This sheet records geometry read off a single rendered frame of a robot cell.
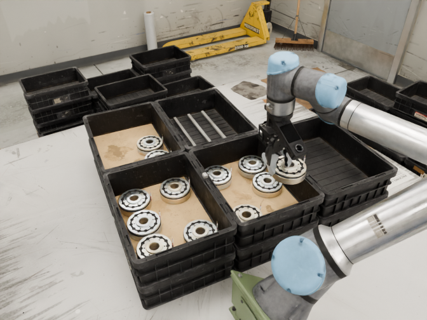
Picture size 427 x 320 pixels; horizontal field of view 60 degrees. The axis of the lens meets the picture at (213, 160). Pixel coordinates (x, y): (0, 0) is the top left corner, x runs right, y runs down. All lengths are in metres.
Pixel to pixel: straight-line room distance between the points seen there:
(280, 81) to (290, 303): 0.53
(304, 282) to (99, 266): 0.73
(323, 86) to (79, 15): 3.69
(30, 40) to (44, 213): 2.98
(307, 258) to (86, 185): 1.06
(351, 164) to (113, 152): 0.92
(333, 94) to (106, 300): 0.86
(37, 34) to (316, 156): 3.39
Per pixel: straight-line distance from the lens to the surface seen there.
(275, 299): 0.96
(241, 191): 1.30
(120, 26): 4.52
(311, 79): 0.90
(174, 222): 1.20
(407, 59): 4.16
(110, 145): 1.57
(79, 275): 1.30
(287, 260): 0.80
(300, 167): 1.14
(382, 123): 0.97
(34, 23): 4.30
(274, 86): 0.94
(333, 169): 1.46
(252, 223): 1.06
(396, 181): 1.70
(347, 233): 0.80
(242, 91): 2.19
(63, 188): 1.62
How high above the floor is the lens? 1.71
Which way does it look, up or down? 38 degrees down
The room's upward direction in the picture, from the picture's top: straight up
